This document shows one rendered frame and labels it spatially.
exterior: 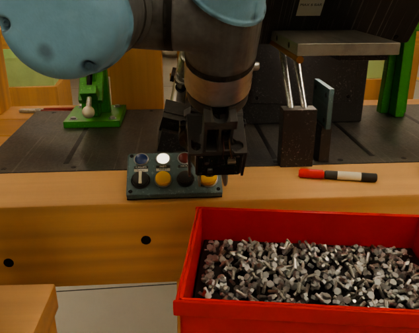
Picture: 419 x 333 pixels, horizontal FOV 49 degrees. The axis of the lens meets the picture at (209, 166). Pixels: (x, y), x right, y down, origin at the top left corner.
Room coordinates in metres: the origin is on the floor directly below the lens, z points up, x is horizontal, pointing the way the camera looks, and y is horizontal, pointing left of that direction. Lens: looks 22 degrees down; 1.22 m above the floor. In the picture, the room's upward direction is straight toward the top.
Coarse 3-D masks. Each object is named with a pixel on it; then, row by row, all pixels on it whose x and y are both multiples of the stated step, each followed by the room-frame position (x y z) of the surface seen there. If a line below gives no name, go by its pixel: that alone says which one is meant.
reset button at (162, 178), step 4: (160, 172) 0.67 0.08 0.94; (164, 172) 0.67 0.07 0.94; (168, 172) 0.67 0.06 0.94; (156, 176) 0.66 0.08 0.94; (160, 176) 0.66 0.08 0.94; (164, 176) 0.66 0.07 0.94; (168, 176) 0.66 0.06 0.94; (156, 180) 0.66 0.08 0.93; (160, 180) 0.66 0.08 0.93; (164, 180) 0.66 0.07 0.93; (168, 180) 0.66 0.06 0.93; (160, 184) 0.66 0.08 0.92; (164, 184) 0.65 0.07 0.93
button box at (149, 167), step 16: (128, 160) 0.70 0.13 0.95; (176, 160) 0.70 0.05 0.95; (128, 176) 0.67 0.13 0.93; (176, 176) 0.67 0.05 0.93; (128, 192) 0.65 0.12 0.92; (144, 192) 0.65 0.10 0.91; (160, 192) 0.65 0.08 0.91; (176, 192) 0.65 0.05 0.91; (192, 192) 0.65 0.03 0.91; (208, 192) 0.65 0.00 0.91
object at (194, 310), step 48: (192, 240) 0.50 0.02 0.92; (240, 240) 0.58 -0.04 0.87; (288, 240) 0.56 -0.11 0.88; (336, 240) 0.57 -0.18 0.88; (384, 240) 0.56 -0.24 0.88; (192, 288) 0.46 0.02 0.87; (240, 288) 0.46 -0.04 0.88; (288, 288) 0.45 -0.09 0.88; (336, 288) 0.44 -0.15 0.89; (384, 288) 0.46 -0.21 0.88
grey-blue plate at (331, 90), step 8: (320, 80) 0.88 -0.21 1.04; (320, 88) 0.86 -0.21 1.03; (328, 88) 0.81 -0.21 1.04; (320, 96) 0.85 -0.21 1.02; (328, 96) 0.81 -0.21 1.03; (312, 104) 0.90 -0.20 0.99; (320, 104) 0.85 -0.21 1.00; (328, 104) 0.81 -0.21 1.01; (320, 112) 0.85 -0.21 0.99; (328, 112) 0.81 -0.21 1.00; (320, 120) 0.84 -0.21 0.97; (328, 120) 0.81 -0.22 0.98; (320, 128) 0.82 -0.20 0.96; (328, 128) 0.81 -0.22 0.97; (320, 136) 0.82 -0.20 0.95; (328, 136) 0.82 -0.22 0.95; (320, 144) 0.82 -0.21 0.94; (328, 144) 0.82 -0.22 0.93; (320, 152) 0.81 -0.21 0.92; (328, 152) 0.82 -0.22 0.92; (320, 160) 0.81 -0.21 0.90
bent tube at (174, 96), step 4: (180, 52) 1.02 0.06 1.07; (176, 68) 0.99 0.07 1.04; (172, 88) 0.95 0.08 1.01; (172, 92) 0.94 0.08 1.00; (176, 92) 0.93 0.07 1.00; (180, 92) 0.93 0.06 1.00; (184, 92) 0.94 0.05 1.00; (172, 96) 0.93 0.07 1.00; (176, 96) 0.93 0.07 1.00; (180, 96) 0.93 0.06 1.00; (184, 96) 0.94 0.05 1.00; (176, 100) 0.92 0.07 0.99; (180, 100) 0.92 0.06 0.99; (184, 100) 0.93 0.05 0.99
